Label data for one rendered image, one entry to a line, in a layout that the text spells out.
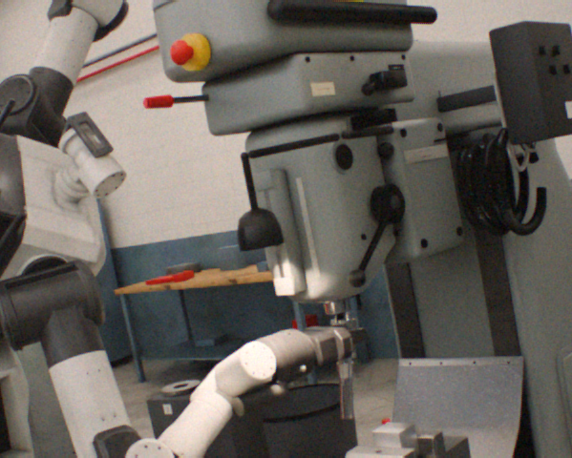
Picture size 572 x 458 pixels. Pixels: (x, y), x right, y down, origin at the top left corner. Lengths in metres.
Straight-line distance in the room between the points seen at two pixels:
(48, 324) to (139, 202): 7.41
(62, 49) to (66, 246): 0.44
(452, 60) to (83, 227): 0.83
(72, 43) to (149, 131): 6.78
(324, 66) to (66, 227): 0.50
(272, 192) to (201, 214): 6.59
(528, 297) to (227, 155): 6.03
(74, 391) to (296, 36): 0.64
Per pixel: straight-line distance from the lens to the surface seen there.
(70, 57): 1.67
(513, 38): 1.54
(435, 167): 1.65
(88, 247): 1.41
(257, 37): 1.34
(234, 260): 7.33
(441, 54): 1.77
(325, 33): 1.44
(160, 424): 1.94
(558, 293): 1.90
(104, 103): 8.97
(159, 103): 1.44
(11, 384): 1.72
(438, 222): 1.63
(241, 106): 1.47
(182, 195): 8.17
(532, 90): 1.52
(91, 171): 1.39
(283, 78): 1.40
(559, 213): 1.95
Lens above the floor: 1.53
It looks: 3 degrees down
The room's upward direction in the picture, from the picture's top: 11 degrees counter-clockwise
